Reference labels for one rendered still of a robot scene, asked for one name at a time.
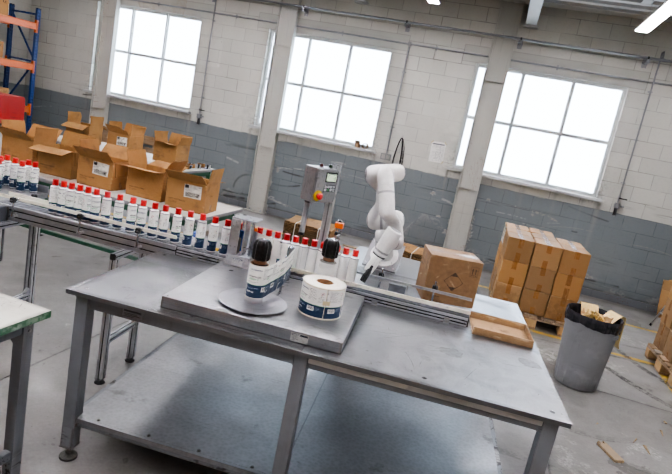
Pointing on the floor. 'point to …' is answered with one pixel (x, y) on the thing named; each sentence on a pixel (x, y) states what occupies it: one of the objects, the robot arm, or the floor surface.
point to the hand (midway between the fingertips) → (364, 278)
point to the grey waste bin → (582, 356)
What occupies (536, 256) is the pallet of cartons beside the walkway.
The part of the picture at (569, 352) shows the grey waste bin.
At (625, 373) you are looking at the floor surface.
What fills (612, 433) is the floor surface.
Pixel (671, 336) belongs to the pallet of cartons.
